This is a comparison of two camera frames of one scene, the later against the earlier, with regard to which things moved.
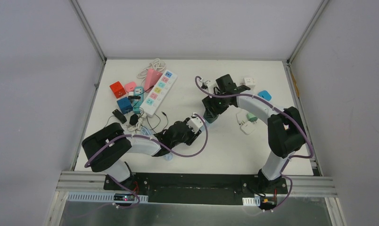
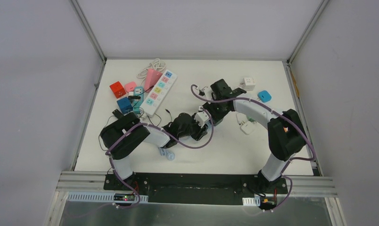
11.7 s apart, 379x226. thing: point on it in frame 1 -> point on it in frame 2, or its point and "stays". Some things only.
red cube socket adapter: [117, 89] stays
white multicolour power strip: [152, 102] stays
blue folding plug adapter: [265, 95] stays
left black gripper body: [183, 130] -> [199, 133]
